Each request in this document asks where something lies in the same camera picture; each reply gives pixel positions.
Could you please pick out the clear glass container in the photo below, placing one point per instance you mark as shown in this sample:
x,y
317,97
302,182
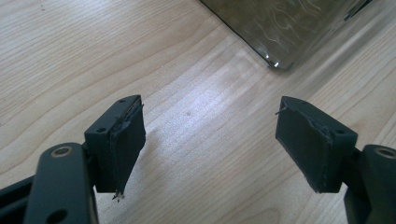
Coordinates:
x,y
285,29

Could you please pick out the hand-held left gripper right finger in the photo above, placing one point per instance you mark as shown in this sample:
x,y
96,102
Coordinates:
x,y
311,146

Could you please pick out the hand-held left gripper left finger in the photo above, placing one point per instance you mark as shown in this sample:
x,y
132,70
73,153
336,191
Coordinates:
x,y
120,146

